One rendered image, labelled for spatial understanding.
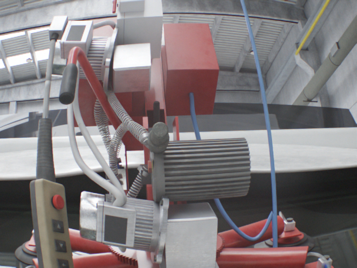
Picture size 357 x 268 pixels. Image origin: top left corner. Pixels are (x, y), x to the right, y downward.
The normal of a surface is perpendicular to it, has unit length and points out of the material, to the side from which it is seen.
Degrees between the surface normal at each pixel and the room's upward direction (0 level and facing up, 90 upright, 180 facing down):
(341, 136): 90
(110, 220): 107
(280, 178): 77
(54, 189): 90
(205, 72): 163
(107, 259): 66
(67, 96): 154
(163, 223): 93
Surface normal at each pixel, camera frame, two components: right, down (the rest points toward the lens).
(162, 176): 0.10, 0.08
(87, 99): 0.09, 0.80
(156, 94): 0.05, -0.57
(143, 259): -0.03, -0.99
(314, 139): 0.11, -0.30
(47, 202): 0.86, -0.21
